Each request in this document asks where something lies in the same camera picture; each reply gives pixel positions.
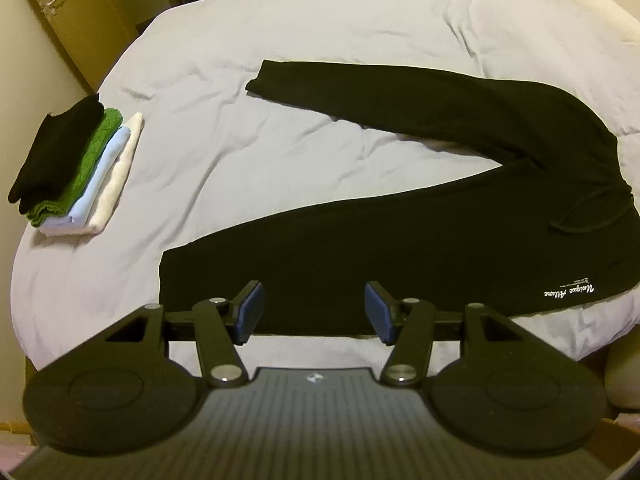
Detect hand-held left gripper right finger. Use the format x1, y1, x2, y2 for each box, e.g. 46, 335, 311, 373
364, 280, 523, 388

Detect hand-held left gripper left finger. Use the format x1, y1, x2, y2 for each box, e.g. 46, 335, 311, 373
105, 280, 265, 388

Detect black pants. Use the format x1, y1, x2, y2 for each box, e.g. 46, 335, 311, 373
159, 59, 640, 336

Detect white duvet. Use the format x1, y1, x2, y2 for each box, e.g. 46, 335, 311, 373
12, 0, 640, 376

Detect folded white garment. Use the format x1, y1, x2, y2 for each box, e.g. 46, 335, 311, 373
75, 112, 146, 236

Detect folded light blue garment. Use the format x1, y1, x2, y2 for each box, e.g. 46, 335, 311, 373
39, 125, 132, 235

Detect folded green knit garment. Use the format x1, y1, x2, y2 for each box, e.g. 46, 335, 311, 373
25, 107, 123, 227

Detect folded black garment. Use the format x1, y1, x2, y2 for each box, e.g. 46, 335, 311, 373
7, 95, 106, 216

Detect wooden door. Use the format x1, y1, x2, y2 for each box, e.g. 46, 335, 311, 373
15, 0, 138, 96

